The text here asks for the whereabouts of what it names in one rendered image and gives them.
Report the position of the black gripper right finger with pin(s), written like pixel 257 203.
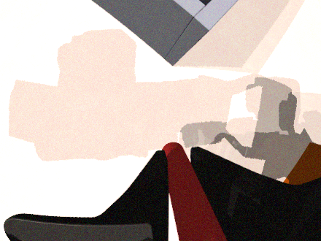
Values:
pixel 250 206

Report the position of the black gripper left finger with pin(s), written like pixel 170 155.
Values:
pixel 140 214

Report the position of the dark red peg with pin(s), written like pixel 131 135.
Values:
pixel 195 220

